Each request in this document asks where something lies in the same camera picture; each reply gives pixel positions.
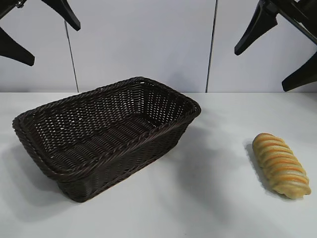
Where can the long twisted striped bread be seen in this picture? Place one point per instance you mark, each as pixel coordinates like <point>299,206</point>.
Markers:
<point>280,166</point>

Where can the dark brown woven wicker basket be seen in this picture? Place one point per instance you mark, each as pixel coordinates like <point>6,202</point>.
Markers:
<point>99,173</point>

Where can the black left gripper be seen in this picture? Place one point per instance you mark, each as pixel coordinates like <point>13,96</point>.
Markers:
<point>8,6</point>

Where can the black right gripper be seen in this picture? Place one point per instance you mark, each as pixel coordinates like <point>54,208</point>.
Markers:
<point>294,6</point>

